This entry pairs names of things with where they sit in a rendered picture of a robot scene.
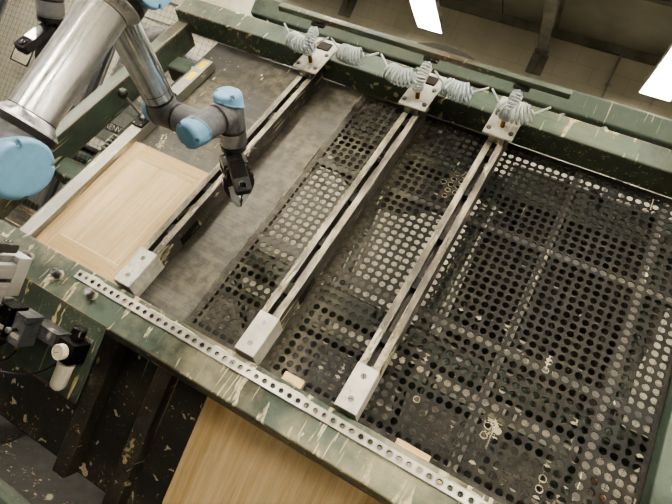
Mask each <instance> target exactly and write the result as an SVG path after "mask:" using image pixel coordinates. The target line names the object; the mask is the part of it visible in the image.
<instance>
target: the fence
mask: <svg viewBox="0 0 672 504"><path fill-rule="evenodd" d="M202 61H206V62H209V63H208V64H207V65H206V66H205V67H204V68H203V69H202V70H200V69H198V68H196V67H197V66H198V65H199V64H200V63H201V62H202ZM192 71H194V72H197V73H198V74H197V75H196V76H195V77H194V78H192V79H191V80H188V79H185V77H186V76H187V75H189V74H190V73H191V72H192ZM214 71H215V68H214V65H213V62H212V61H209V60H206V59H202V60H201V61H200V62H198V63H197V64H196V65H195V66H194V67H193V68H192V69H191V70H190V71H189V72H188V73H187V74H186V75H185V76H183V77H182V78H181V79H180V80H179V81H178V82H177V83H176V84H175V85H174V86H173V87H172V88H171V89H172V91H173V92H174V93H176V94H177V96H176V99H177V101H178V102H182V101H184V100H185V99H186V98H187V97H188V96H189V95H190V94H191V93H192V92H193V91H194V90H195V89H196V88H197V87H198V86H199V85H200V84H201V83H202V82H203V81H204V80H205V79H206V78H207V77H208V76H209V75H210V74H212V73H213V72H214ZM156 127H157V125H155V124H153V123H152V122H151V121H150V122H148V123H147V124H146V125H145V126H144V127H143V128H139V127H137V126H135V125H131V126H130V127H129V128H128V129H127V130H125V131H124V132H123V133H122V134H121V135H120V136H119V137H118V138H117V139H116V140H115V141H114V142H113V143H112V144H110V145H109V146H108V147H107V148H106V149H105V150H104V151H103V152H102V153H101V154H100V155H99V156H98V157H96V158H95V159H94V160H93V161H92V162H91V163H90V164H89V165H88V166H87V167H86V168H85V169H84V170H83V171H81V172H80V173H79V174H78V175H77V176H76V177H75V178H74V179H73V180H72V181H71V182H70V183H69V184H67V185H66V186H65V187H64V188H63V189H62V190H61V191H60V192H59V193H58V194H57V195H56V196H55V197H54V198H52V199H51V200H50V201H49V202H48V203H47V204H46V205H45V206H44V207H43V208H42V209H41V210H40V211H39V212H37V213H36V214H35V215H34V216H33V217H32V218H31V219H30V220H29V221H28V222H27V223H26V224H25V225H23V226H22V227H21V228H20V229H19V230H21V231H23V232H25V233H26V234H28V235H30V236H32V237H33V238H36V237H37V236H38V235H39V234H40V233H41V232H42V231H43V230H44V229H45V228H46V227H47V226H48V225H49V224H50V223H51V222H52V221H53V220H54V219H55V218H56V217H57V216H59V215H60V214H61V213H62V212H63V211H64V210H65V209H66V208H67V207H68V206H69V205H70V204H71V203H72V202H73V201H74V200H75V199H76V198H77V197H78V196H79V195H80V194H81V193H83V192H84V191H85V190H86V189H87V188H88V187H89V186H90V185H91V184H92V183H93V182H94V181H95V180H96V179H97V178H98V177H99V176H100V175H101V174H102V173H103V172H104V171H106V170H107V169H108V168H109V167H110V166H111V165H112V164H113V163H114V162H115V161H116V160H117V159H118V158H119V157H120V156H121V155H122V154H123V153H124V152H125V151H126V150H127V149H128V148H130V147H131V146H132V145H133V144H134V143H135V142H136V141H137V142H141V141H142V140H143V139H144V138H145V137H146V136H147V135H148V134H149V133H150V132H151V131H152V130H153V129H154V128H156Z"/></svg>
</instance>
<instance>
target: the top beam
mask: <svg viewBox="0 0 672 504"><path fill-rule="evenodd" d="M175 11H176V14H177V17H178V19H181V20H184V21H187V22H188V24H190V26H191V29H192V32H191V33H194V34H197V35H200V36H203V37H206V38H209V39H212V40H215V41H217V42H220V43H223V44H226V45H229V46H232V47H235V48H238V49H241V50H244V51H246V52H249V53H252V54H255V55H258V56H261V57H264V58H267V59H270V60H273V61H275V62H278V63H281V64H284V65H287V66H290V67H292V66H293V64H294V63H295V62H296V61H297V60H298V59H299V58H300V57H301V56H302V55H303V54H302V53H300V54H299V53H298V52H295V51H293V50H292V49H290V48H289V47H288V46H287V45H286V43H285V39H286V37H287V35H288V33H287V30H286V28H285V27H283V26H280V25H277V24H274V23H271V22H267V21H264V20H261V19H258V18H255V17H252V16H249V15H245V14H242V13H239V12H236V11H233V10H230V9H227V8H223V7H220V6H217V5H214V4H211V3H208V2H205V1H201V0H184V1H183V2H182V3H181V4H180V5H178V6H177V7H176V8H175ZM336 52H337V51H336ZM336 52H335V53H334V55H333V56H332V57H331V58H330V59H329V60H328V61H327V62H326V63H325V65H324V66H323V67H322V72H323V78H325V79H328V80H331V81H334V82H336V83H339V84H342V85H345V86H348V87H351V88H354V89H357V90H360V91H363V92H365V93H368V94H371V95H374V96H377V97H380V98H383V99H386V100H389V101H392V102H394V103H397V104H398V102H399V100H400V99H401V98H402V96H403V95H404V94H405V92H406V91H407V89H408V88H409V87H408V88H406V87H403V88H402V87H401V86H399V87H398V86H397V85H393V83H390V82H389V81H387V80H386V78H384V77H383V72H384V69H385V67H386V66H385V63H384V61H383V59H382V58H381V57H378V56H370V57H366V58H365V59H364V63H363V64H361V65H360V66H358V67H357V66H353V65H351V66H350V65H349V64H346V63H343V62H341V61H340V60H338V59H337V58H336ZM497 104H498V102H497V100H496V98H495V96H494V94H493V93H491V92H488V91H485V90H484V91H481V92H477V93H474V94H473V95H472V96H471V100H470V101H469V100H467V102H466V103H464V102H459V101H457V102H456V101H455V100H451V99H448V98H447V97H444V95H441V93H440V91H439V92H438V94H437V95H436V96H435V98H434V99H433V101H432V102H431V104H430V105H429V107H428V108H427V114H429V115H432V116H435V117H438V118H441V119H444V120H447V121H450V122H453V123H455V124H458V125H461V126H464V127H467V128H470V129H473V130H476V131H479V132H482V130H483V129H484V127H485V125H486V124H487V122H488V120H489V119H490V117H491V115H492V114H493V112H494V110H495V108H496V105H497ZM511 143H513V144H516V145H519V146H522V147H525V148H528V149H531V150H534V151H537V152H540V153H542V154H545V155H548V156H551V157H554V158H557V159H560V160H563V161H566V162H569V163H572V164H574V165H577V166H580V167H583V168H586V169H589V170H592V171H595V172H598V173H601V174H603V175H606V176H609V177H612V178H615V179H618V180H621V181H624V182H627V183H630V184H632V185H635V186H638V187H641V188H644V189H647V190H650V191H653V192H656V193H659V194H661V195H664V196H667V197H670V198H672V150H670V149H667V148H664V147H661V146H658V145H654V144H651V143H648V142H645V141H642V140H639V139H636V138H632V137H629V136H626V135H623V134H620V133H617V132H614V131H610V130H607V129H604V128H601V127H598V126H595V125H592V124H588V123H585V122H582V121H579V120H576V119H573V118H569V117H566V116H563V115H560V114H557V113H554V112H551V111H547V110H546V111H544V112H541V113H539V114H536V115H535V116H532V123H530V122H529V117H528V124H527V126H525V122H523V125H522V126H520V127H519V129H518V131H517V133H516V135H515V137H514V139H513V140H512V142H511Z"/></svg>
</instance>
